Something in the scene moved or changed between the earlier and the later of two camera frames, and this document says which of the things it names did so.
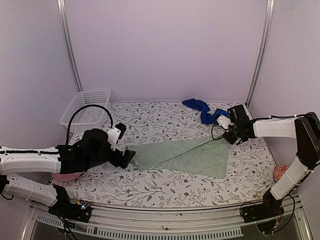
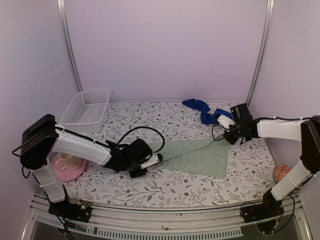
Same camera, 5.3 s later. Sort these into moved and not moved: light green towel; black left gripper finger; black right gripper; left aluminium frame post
Moved: black left gripper finger
Not moved: light green towel; left aluminium frame post; black right gripper
